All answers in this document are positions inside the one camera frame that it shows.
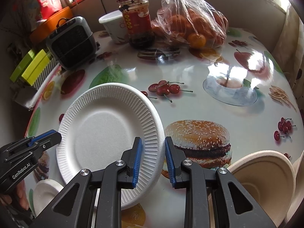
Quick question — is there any person's left hand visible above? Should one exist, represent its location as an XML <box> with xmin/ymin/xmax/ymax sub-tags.
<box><xmin>1</xmin><ymin>180</ymin><xmax>29</xmax><ymax>211</ymax></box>

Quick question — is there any green box left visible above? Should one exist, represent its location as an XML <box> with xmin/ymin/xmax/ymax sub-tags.
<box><xmin>10</xmin><ymin>49</ymin><xmax>36</xmax><ymax>83</ymax></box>

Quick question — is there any white instant noodle cup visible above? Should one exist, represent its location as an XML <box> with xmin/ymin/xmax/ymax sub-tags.
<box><xmin>98</xmin><ymin>10</ymin><xmax>129</xmax><ymax>44</ymax></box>

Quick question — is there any fruit print tablecloth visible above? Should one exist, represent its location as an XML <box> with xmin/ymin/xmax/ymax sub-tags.
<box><xmin>23</xmin><ymin>27</ymin><xmax>304</xmax><ymax>228</ymax></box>

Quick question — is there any red label glass jar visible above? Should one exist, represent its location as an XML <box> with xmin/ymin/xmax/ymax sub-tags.
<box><xmin>116</xmin><ymin>0</ymin><xmax>155</xmax><ymax>49</ymax></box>

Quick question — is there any orange box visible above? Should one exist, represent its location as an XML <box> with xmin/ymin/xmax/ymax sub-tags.
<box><xmin>29</xmin><ymin>7</ymin><xmax>74</xmax><ymax>45</ymax></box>

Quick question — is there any beige paper bowl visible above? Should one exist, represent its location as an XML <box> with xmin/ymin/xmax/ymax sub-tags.
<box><xmin>228</xmin><ymin>150</ymin><xmax>296</xmax><ymax>227</ymax></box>
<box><xmin>285</xmin><ymin>152</ymin><xmax>304</xmax><ymax>222</ymax></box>

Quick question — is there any striped grey tray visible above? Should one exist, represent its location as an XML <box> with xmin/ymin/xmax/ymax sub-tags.
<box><xmin>33</xmin><ymin>58</ymin><xmax>59</xmax><ymax>90</ymax></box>

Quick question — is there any white paper plate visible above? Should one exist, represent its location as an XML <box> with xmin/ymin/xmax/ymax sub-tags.
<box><xmin>33</xmin><ymin>179</ymin><xmax>63</xmax><ymax>216</ymax></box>
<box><xmin>56</xmin><ymin>83</ymin><xmax>165</xmax><ymax>209</ymax></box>

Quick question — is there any small grey desktop fan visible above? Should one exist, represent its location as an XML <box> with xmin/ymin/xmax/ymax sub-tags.
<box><xmin>46</xmin><ymin>17</ymin><xmax>97</xmax><ymax>70</ymax></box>

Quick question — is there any yellow-green box right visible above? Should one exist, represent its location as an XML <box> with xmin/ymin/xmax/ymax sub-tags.
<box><xmin>21</xmin><ymin>49</ymin><xmax>50</xmax><ymax>86</ymax></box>

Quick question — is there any clear plastic bag of oranges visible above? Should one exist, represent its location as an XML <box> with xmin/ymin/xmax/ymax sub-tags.
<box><xmin>151</xmin><ymin>0</ymin><xmax>228</xmax><ymax>49</ymax></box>

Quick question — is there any patterned beige curtain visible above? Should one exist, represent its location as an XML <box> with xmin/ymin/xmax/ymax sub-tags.
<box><xmin>272</xmin><ymin>5</ymin><xmax>303</xmax><ymax>109</ymax></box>

